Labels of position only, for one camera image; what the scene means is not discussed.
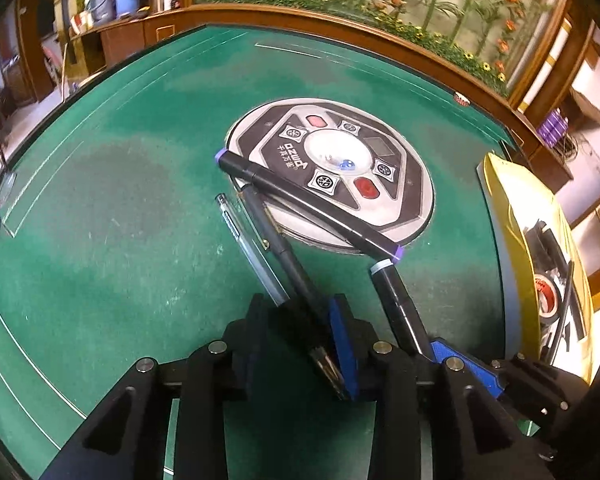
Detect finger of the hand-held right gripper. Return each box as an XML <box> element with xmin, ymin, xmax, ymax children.
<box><xmin>427</xmin><ymin>339</ymin><xmax>506</xmax><ymax>401</ymax></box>

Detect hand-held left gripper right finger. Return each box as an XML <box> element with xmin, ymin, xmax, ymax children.
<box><xmin>329</xmin><ymin>294</ymin><xmax>556</xmax><ymax>480</ymax></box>

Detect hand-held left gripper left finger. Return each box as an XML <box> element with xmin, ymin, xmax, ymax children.
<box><xmin>40</xmin><ymin>294</ymin><xmax>268</xmax><ymax>480</ymax></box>

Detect black marker white cap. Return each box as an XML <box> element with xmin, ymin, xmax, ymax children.
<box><xmin>370</xmin><ymin>259</ymin><xmax>433</xmax><ymax>362</ymax></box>

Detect black pen gold clip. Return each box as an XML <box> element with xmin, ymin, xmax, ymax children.
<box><xmin>241</xmin><ymin>184</ymin><xmax>353</xmax><ymax>401</ymax></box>

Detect black marker purple caps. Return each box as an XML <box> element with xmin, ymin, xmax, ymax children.
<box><xmin>214</xmin><ymin>148</ymin><xmax>407</xmax><ymax>264</ymax></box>

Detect white foam box yellow tape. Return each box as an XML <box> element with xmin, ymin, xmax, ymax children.
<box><xmin>476</xmin><ymin>152</ymin><xmax>595</xmax><ymax>386</ymax></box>

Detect red tape roll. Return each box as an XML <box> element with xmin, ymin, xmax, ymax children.
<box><xmin>534</xmin><ymin>274</ymin><xmax>563</xmax><ymax>322</ymax></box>

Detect clear silver pen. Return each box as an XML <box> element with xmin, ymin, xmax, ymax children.
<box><xmin>215</xmin><ymin>193</ymin><xmax>292</xmax><ymax>307</ymax></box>

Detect round table control panel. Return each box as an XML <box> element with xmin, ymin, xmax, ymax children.
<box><xmin>225</xmin><ymin>98</ymin><xmax>436</xmax><ymax>247</ymax></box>

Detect artificial flower display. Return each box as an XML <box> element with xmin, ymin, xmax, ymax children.
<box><xmin>192</xmin><ymin>0</ymin><xmax>576</xmax><ymax>106</ymax></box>

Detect grey kettle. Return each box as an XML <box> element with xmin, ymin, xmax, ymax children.
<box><xmin>89</xmin><ymin>0</ymin><xmax>117</xmax><ymax>23</ymax></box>

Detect wooden shelf unit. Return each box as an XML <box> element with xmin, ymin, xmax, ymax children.
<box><xmin>0</xmin><ymin>0</ymin><xmax>196</xmax><ymax>106</ymax></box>

